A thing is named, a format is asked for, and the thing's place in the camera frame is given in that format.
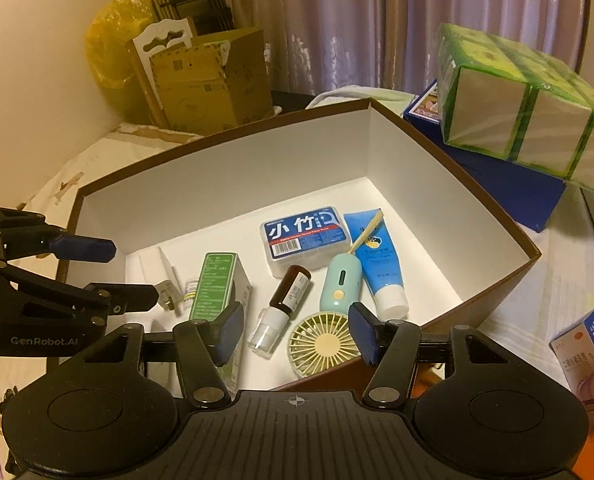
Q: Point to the small labelled vial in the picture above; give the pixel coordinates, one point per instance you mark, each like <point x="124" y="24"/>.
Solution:
<point x="192" y="294"/>

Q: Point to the blue cream tube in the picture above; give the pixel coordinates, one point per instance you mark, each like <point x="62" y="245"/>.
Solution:
<point x="382" y="270"/>

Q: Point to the pink patterned curtain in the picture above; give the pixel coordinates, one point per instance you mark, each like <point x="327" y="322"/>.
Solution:
<point x="377" y="20"/>

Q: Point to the tan cardboard carton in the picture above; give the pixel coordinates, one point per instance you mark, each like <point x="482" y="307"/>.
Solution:
<point x="212" y="85"/>

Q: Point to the green and white medicine box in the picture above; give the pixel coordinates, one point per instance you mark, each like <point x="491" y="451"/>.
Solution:
<point x="214" y="280"/>

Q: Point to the blue and white medicine box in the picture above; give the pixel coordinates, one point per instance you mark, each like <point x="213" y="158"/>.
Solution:
<point x="587" y="375"/>

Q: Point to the brown bottle with white cap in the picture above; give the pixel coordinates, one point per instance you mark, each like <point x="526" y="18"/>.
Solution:
<point x="289" y="292"/>

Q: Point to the yellow plastic bag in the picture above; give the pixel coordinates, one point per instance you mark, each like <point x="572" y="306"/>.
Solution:
<point x="112" y="50"/>

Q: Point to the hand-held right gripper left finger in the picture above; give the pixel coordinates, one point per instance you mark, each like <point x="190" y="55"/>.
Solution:
<point x="229" y="330"/>

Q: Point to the round beige handheld fan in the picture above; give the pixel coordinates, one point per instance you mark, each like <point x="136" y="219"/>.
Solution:
<point x="322" y="345"/>

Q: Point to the clear floss pick case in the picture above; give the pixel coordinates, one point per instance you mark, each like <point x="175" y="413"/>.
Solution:
<point x="302" y="240"/>

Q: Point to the white power adapter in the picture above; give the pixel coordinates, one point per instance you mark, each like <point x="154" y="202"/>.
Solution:
<point x="167" y="267"/>

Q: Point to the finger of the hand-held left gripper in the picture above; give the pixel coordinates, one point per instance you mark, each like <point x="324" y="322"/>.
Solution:
<point x="84" y="250"/>
<point x="132" y="295"/>

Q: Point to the mint green handheld device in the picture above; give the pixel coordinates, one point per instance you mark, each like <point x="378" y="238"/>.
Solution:
<point x="342" y="285"/>

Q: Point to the dark blue box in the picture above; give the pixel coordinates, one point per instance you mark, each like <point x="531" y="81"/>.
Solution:
<point x="507" y="190"/>

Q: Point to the brown cardboard box white inside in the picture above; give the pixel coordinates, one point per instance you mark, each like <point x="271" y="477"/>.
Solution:
<point x="277" y="160"/>

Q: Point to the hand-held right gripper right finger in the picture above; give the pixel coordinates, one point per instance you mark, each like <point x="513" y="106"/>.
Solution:
<point x="364" y="332"/>

